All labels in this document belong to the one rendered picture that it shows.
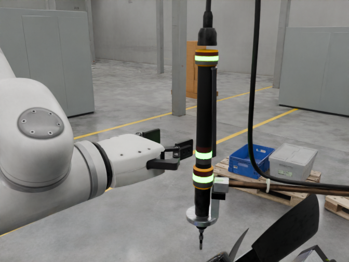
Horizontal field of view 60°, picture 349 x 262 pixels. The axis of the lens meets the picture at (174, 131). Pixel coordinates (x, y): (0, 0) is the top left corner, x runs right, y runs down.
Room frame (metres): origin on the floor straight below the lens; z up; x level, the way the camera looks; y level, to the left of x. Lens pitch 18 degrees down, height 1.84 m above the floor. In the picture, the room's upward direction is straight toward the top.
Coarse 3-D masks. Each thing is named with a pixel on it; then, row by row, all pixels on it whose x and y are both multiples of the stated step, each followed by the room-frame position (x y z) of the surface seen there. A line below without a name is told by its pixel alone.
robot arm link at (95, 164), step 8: (80, 144) 0.40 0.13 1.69; (88, 144) 0.40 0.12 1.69; (80, 152) 0.38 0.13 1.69; (88, 152) 0.38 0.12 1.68; (96, 152) 0.39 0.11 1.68; (88, 160) 0.37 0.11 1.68; (96, 160) 0.38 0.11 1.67; (88, 168) 0.37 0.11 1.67; (96, 168) 0.37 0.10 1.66; (104, 168) 0.38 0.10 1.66; (96, 176) 0.37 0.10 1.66; (104, 176) 0.38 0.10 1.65; (96, 184) 0.37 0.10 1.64; (104, 184) 0.38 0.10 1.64; (96, 192) 0.37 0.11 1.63
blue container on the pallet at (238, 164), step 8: (240, 152) 3.81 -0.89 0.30; (248, 152) 3.99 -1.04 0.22; (256, 152) 3.93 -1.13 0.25; (264, 152) 3.87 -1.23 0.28; (272, 152) 3.69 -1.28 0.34; (232, 160) 3.50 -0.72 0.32; (240, 160) 3.44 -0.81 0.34; (248, 160) 3.87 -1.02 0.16; (256, 160) 3.87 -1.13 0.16; (264, 160) 3.45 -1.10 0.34; (232, 168) 3.51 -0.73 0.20; (240, 168) 3.44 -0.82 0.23; (248, 168) 3.38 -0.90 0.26; (264, 168) 3.50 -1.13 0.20; (248, 176) 3.38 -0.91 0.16; (256, 176) 3.31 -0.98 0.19
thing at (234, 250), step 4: (248, 228) 0.97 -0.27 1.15; (244, 232) 0.94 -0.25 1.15; (240, 236) 0.91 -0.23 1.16; (244, 236) 0.96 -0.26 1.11; (240, 240) 0.92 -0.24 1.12; (236, 244) 0.87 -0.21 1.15; (232, 248) 0.83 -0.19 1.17; (236, 248) 0.89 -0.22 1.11; (232, 252) 0.83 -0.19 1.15; (236, 252) 0.93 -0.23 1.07; (232, 256) 0.84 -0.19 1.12; (232, 260) 0.86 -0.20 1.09
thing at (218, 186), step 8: (216, 184) 0.57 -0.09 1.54; (224, 184) 0.57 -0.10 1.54; (216, 192) 0.57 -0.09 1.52; (224, 192) 0.57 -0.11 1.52; (216, 200) 0.57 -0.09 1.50; (192, 208) 0.61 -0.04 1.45; (216, 208) 0.57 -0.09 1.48; (192, 216) 0.58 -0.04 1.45; (208, 216) 0.58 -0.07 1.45; (216, 216) 0.57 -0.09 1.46; (192, 224) 0.57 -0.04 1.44; (200, 224) 0.56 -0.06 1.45; (208, 224) 0.56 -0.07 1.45
